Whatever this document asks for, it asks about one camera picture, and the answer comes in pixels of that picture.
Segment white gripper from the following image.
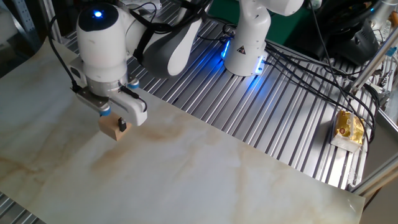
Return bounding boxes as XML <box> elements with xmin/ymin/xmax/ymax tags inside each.
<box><xmin>68</xmin><ymin>57</ymin><xmax>149</xmax><ymax>133</ymax></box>

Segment small wooden cube block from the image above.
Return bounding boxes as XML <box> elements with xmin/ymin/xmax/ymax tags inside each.
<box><xmin>98</xmin><ymin>111</ymin><xmax>132</xmax><ymax>142</ymax></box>

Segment marble pattern table mat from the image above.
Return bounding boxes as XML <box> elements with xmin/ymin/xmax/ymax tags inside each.
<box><xmin>0</xmin><ymin>36</ymin><xmax>366</xmax><ymax>224</ymax></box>

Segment white power strip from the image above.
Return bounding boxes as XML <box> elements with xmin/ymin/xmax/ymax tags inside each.
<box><xmin>118</xmin><ymin>0</ymin><xmax>162</xmax><ymax>11</ymax></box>

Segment blue grey metal shelf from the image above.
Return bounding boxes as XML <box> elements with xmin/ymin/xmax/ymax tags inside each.
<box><xmin>9</xmin><ymin>0</ymin><xmax>43</xmax><ymax>52</ymax></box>

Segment green panel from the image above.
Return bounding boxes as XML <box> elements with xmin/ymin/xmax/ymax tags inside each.
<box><xmin>206</xmin><ymin>0</ymin><xmax>315</xmax><ymax>47</ymax></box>

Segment yellow tissue pack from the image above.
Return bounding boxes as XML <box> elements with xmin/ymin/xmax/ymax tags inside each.
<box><xmin>330</xmin><ymin>109</ymin><xmax>365</xmax><ymax>153</ymax></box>

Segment black racing wheel controller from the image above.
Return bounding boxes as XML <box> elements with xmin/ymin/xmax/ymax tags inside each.
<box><xmin>292</xmin><ymin>0</ymin><xmax>382</xmax><ymax>66</ymax></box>

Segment silver wrist camera blue cap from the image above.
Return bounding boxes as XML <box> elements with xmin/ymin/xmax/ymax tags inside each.
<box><xmin>75</xmin><ymin>88</ymin><xmax>112</xmax><ymax>117</ymax></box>
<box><xmin>127</xmin><ymin>77</ymin><xmax>141</xmax><ymax>90</ymax></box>

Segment aluminium frame post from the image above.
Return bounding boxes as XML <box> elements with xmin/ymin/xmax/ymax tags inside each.
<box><xmin>40</xmin><ymin>0</ymin><xmax>65</xmax><ymax>44</ymax></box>
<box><xmin>348</xmin><ymin>22</ymin><xmax>398</xmax><ymax>95</ymax></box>

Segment black table cables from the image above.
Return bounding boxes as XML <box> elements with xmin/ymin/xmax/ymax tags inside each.
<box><xmin>194</xmin><ymin>23</ymin><xmax>380</xmax><ymax>144</ymax></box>

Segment aluminium frame bar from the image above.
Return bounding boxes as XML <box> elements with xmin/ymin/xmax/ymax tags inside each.
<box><xmin>347</xmin><ymin>160</ymin><xmax>398</xmax><ymax>197</ymax></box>

